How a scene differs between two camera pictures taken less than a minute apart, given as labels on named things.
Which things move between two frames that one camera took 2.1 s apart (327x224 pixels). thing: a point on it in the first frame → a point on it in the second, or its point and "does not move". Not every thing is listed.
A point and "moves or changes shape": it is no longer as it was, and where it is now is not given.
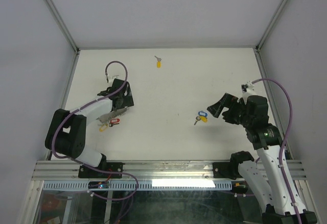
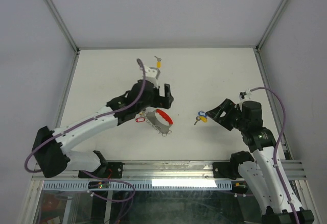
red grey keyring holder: x=106 y=118 moves or changes shape
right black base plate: x=226 y=170 does not move
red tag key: x=113 y=122 moves or changes shape
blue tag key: x=202 y=113 does not move
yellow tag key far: x=158 y=62 does not move
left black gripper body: x=126 y=101 → x=154 y=101
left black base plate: x=85 y=172 does not move
